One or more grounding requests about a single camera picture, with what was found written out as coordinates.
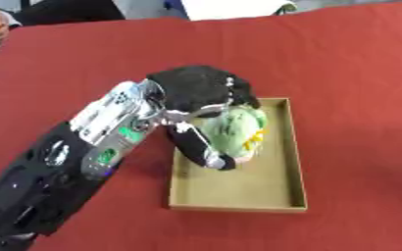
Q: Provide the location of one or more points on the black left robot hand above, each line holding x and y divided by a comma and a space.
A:
196, 86

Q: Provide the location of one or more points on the green soft toy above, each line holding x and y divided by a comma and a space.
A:
236, 130

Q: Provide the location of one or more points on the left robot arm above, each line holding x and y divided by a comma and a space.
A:
67, 157

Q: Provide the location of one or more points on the tan cardboard box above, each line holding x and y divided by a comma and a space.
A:
239, 183

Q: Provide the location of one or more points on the white board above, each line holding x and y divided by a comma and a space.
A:
233, 8

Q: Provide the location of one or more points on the person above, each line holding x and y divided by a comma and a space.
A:
16, 16

